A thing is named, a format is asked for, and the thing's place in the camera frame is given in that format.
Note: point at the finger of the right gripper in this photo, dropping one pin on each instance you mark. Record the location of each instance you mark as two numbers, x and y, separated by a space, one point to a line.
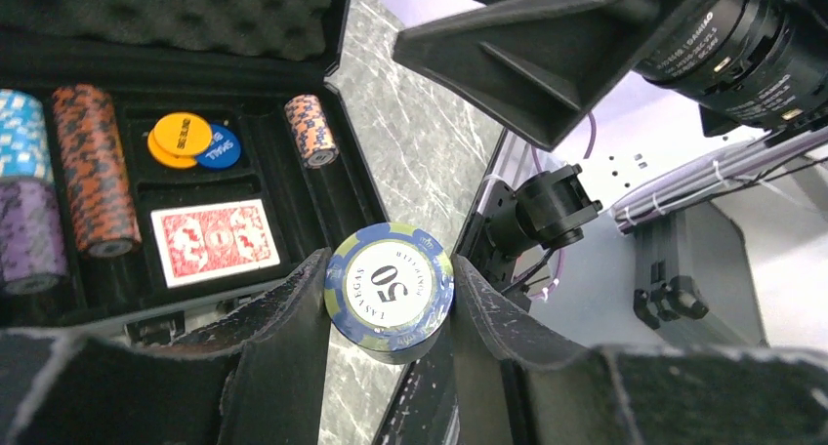
539 66

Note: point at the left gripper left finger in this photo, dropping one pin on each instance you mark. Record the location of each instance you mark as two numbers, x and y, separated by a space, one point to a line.
255 376

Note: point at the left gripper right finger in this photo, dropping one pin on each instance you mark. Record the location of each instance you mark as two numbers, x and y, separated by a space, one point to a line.
653 394

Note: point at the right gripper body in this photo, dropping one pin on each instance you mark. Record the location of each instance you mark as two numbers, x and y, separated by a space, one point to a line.
754 63

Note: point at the green blue chip stack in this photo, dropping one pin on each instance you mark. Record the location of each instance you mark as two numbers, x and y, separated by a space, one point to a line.
388 289

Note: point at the black poker set case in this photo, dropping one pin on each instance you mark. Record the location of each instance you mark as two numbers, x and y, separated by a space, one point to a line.
235 63

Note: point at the orange blue chip stack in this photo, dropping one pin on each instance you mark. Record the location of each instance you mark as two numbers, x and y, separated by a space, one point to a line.
311 131

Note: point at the red playing card deck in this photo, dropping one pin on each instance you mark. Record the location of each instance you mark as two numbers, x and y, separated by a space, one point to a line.
212 241

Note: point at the blue big blind button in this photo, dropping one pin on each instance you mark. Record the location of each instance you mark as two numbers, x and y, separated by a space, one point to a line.
224 149

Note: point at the brown orange chip stack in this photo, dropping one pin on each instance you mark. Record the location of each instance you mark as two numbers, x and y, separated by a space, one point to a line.
102 209

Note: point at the yellow dealer button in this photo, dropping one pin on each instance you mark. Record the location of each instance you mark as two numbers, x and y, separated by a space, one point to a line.
177 138

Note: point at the purple poker chip stack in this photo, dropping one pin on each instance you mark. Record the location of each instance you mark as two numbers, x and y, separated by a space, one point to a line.
33 258

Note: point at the light blue chip stack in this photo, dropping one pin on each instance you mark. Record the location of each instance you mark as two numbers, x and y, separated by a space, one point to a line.
25 150

